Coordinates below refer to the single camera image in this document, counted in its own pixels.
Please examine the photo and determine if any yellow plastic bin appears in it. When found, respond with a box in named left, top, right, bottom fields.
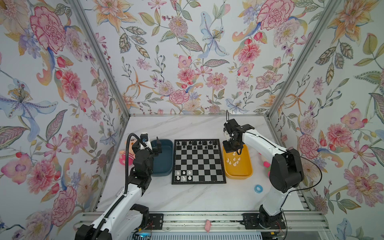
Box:
left=223, top=145, right=253, bottom=180

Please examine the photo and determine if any aluminium frame post left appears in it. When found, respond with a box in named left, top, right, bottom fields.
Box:
left=69, top=0, right=131, bottom=119

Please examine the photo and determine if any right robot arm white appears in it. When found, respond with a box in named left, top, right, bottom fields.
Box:
left=223, top=119, right=304, bottom=229

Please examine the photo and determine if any black corrugated cable hose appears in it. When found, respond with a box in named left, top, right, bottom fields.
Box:
left=124, top=132, right=146, bottom=196

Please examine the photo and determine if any aluminium frame post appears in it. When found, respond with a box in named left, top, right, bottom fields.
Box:
left=266, top=1, right=340, bottom=120
left=69, top=0, right=131, bottom=119

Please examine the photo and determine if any aluminium frame post right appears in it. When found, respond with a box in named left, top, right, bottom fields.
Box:
left=266, top=1, right=340, bottom=120

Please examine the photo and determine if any pink small toy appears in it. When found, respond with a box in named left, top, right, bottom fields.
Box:
left=205, top=220, right=212, bottom=233

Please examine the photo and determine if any black white chess board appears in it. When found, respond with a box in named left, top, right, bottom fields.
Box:
left=172, top=139, right=227, bottom=185

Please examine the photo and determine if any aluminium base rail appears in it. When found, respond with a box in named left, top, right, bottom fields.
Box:
left=150, top=211, right=330, bottom=233

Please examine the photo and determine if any teal plastic bin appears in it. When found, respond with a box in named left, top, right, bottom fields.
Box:
left=152, top=139, right=174, bottom=177

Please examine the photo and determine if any plush doll toy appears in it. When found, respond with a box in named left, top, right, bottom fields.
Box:
left=259, top=154, right=271, bottom=177

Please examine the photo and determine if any pink toy left side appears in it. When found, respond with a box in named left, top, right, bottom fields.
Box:
left=119, top=150, right=135, bottom=166

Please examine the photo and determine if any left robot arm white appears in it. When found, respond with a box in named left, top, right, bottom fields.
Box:
left=75, top=133, right=162, bottom=240

